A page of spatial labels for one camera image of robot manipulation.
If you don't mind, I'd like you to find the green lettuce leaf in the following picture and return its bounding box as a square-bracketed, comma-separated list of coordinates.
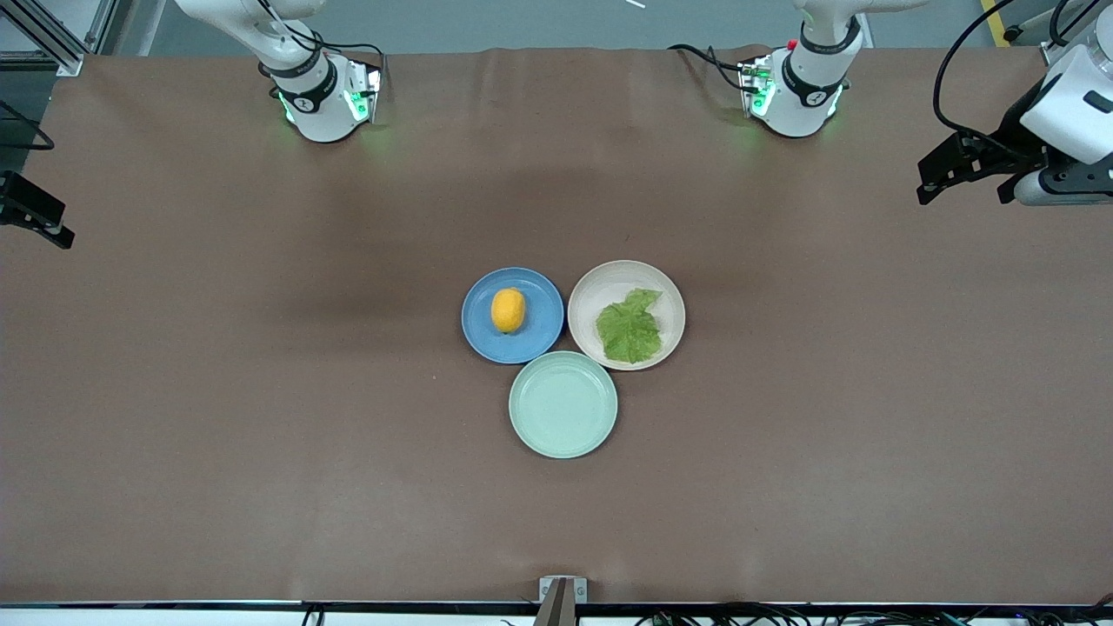
[596, 289, 663, 365]

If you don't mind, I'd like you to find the yellow lemon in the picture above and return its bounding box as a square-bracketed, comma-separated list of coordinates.
[491, 289, 527, 335]

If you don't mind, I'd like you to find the brown table mat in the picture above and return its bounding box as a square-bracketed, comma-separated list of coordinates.
[0, 45, 1113, 606]

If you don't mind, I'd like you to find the beige plate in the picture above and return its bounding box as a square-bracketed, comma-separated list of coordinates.
[567, 260, 687, 372]

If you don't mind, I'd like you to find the blue plate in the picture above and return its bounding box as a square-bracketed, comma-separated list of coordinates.
[461, 267, 565, 365]

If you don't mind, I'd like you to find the pale green plate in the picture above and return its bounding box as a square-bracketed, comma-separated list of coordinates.
[509, 350, 619, 460]

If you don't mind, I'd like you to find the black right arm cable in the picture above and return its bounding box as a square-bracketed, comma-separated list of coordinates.
[0, 98, 55, 151]

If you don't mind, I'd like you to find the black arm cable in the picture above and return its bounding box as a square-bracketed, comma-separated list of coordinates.
[0, 98, 55, 151]
[933, 0, 1020, 150]

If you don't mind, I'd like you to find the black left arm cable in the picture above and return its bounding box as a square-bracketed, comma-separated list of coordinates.
[933, 0, 1020, 150]

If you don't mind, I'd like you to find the black left base cable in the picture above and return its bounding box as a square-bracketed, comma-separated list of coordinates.
[668, 43, 759, 93]

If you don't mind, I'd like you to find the black base cable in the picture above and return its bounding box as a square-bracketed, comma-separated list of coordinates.
[255, 0, 386, 83]
[668, 43, 759, 93]

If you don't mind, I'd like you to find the black right base cable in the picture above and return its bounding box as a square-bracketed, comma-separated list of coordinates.
[255, 0, 386, 83]

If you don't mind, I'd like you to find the grey metal bracket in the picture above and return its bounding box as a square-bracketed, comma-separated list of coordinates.
[538, 576, 589, 606]

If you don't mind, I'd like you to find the brown camera post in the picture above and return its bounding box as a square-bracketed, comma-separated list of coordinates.
[532, 580, 579, 626]

